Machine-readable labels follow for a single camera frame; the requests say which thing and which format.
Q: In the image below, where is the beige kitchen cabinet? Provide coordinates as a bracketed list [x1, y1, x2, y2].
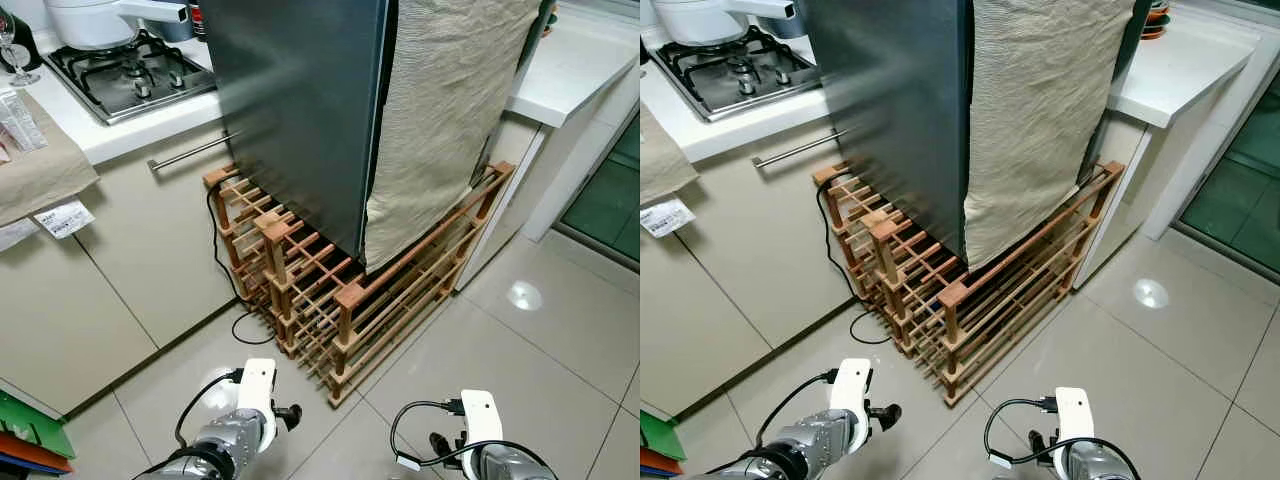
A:
[0, 110, 251, 416]
[640, 120, 861, 416]
[1075, 115, 1151, 291]
[455, 110, 551, 293]

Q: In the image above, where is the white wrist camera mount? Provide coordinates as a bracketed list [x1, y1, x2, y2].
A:
[460, 390, 504, 451]
[238, 358, 279, 446]
[832, 358, 873, 441]
[1055, 387, 1096, 446]

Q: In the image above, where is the beige counter cloth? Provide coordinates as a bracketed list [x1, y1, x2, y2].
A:
[0, 90, 101, 229]
[640, 103, 701, 206]

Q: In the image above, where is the dark wine bottle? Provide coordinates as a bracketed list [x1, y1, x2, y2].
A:
[8, 12, 43, 73]

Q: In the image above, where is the white cooking pot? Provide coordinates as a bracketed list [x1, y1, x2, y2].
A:
[650, 0, 801, 46]
[45, 0, 191, 51]

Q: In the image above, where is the steel cabinet bar handle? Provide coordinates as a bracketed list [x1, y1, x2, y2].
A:
[752, 128, 849, 168]
[148, 130, 243, 173]

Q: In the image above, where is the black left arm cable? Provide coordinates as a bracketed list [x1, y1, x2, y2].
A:
[175, 368, 246, 451]
[755, 368, 841, 451]

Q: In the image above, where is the white paper tag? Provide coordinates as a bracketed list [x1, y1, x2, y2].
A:
[642, 197, 697, 239]
[0, 218, 39, 251]
[33, 200, 96, 239]

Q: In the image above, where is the black power cable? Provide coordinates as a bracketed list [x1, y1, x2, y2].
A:
[818, 183, 893, 346]
[207, 183, 278, 346]

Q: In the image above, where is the orange flat board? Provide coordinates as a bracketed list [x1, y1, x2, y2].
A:
[640, 445, 681, 477]
[0, 432, 71, 473]

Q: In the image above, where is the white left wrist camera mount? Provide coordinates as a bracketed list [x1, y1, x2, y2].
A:
[832, 358, 873, 441]
[238, 358, 279, 446]

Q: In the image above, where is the clear wine glass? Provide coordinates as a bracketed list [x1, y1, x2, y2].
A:
[0, 15, 41, 89]

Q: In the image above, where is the steel gas hob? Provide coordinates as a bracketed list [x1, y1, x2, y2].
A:
[650, 35, 831, 123]
[45, 30, 218, 126]

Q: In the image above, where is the green flat board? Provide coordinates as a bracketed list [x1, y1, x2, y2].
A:
[640, 408, 688, 461]
[0, 390, 76, 459]

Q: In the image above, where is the clear white food package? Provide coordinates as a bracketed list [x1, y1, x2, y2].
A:
[0, 88, 49, 153]

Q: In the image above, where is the wooden wine rack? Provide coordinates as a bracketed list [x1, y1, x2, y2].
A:
[812, 160, 1127, 408]
[203, 160, 517, 408]

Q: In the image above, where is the grey pot white lid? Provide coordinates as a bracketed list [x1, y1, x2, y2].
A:
[150, 8, 198, 43]
[765, 0, 811, 39]

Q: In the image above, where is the beige ribbed hanging cloth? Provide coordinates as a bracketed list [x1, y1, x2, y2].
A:
[362, 0, 543, 274]
[962, 0, 1138, 271]

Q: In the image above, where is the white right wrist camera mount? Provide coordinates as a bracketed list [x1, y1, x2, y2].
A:
[460, 390, 504, 451]
[1055, 387, 1096, 446]

